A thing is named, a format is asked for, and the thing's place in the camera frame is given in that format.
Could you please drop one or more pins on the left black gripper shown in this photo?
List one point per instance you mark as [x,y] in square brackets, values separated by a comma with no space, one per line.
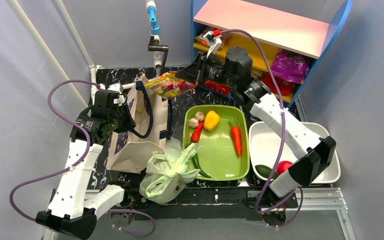
[122,120]

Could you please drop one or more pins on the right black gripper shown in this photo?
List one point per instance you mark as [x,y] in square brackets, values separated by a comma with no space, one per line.
[199,71]

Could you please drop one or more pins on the beige canvas tote bag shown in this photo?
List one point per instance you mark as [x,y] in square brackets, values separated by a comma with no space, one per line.
[130,151]

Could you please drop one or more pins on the translucent white plastic bag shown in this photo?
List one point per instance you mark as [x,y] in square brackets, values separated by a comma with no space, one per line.
[168,173]

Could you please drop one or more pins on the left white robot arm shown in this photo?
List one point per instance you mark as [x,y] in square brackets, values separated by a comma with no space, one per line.
[68,212]

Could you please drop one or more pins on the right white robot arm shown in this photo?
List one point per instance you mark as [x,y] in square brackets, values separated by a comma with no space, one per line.
[314,153]

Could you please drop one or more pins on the orange snack bag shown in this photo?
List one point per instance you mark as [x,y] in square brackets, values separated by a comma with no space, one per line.
[201,37]

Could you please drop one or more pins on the red snack bag left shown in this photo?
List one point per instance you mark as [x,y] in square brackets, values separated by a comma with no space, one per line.
[217,87]

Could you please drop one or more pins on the red snack bag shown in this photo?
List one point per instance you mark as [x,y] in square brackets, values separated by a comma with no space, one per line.
[286,87]
[217,87]

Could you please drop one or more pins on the red snack bag right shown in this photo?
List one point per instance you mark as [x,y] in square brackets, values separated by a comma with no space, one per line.
[286,87]

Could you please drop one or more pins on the purple snack bag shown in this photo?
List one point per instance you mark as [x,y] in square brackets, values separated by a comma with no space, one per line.
[291,66]

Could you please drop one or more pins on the garlic bulb upper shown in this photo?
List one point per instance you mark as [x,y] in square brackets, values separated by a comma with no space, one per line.
[199,116]

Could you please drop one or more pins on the garlic bulb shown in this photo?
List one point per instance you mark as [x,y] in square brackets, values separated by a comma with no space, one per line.
[193,123]
[199,116]

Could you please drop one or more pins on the garlic bulb lower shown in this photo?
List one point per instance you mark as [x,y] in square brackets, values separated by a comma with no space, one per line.
[193,123]

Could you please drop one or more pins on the yellow bell pepper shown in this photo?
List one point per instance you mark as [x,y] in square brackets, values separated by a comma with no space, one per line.
[211,121]

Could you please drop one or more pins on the red chili pepper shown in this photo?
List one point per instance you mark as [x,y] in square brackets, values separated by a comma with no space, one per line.
[195,136]

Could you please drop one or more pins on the orange carrot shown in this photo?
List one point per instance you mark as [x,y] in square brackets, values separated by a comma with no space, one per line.
[236,136]

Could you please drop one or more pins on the green chili pepper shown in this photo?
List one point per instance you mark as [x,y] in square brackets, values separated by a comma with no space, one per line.
[196,164]

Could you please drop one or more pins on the green plastic tray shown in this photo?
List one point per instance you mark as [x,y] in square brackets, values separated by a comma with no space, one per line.
[217,155]

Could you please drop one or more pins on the colourful shelf unit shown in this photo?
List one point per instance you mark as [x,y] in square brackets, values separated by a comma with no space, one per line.
[274,28]

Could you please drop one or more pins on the white plastic tray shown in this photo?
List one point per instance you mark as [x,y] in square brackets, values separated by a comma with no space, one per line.
[264,147]

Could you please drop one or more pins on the dark green avocado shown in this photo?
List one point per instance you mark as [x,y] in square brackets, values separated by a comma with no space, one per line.
[263,171]

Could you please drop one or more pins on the red apple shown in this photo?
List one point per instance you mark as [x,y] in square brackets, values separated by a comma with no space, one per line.
[283,166]

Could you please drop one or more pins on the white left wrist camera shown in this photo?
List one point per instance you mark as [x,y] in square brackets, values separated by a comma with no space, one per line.
[114,89]

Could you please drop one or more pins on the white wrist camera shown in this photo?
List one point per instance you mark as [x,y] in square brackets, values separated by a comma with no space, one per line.
[214,42]
[114,89]

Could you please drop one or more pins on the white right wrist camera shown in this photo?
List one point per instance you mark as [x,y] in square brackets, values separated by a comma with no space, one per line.
[214,42]

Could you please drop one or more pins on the white pvc pipe frame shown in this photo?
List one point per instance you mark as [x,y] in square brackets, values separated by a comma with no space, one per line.
[160,52]

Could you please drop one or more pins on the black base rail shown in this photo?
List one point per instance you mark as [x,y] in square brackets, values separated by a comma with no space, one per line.
[203,203]

